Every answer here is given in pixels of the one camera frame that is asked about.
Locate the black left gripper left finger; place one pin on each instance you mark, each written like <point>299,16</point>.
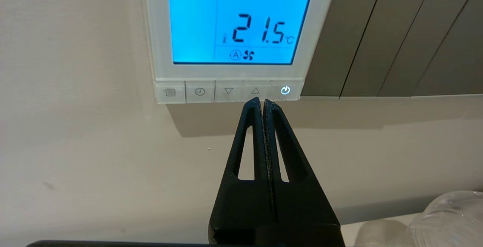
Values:
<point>241,209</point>

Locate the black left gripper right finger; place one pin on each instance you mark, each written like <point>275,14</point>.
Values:
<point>302,205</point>

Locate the white wall thermostat panel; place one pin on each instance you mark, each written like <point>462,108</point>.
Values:
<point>188,20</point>

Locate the clear plastic water bottle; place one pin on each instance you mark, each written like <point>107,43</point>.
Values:
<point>453,220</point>

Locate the grey triple rocker switch panel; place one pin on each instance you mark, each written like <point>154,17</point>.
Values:
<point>339,51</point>

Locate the grey single switch panel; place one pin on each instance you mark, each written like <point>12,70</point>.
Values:
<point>460,69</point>

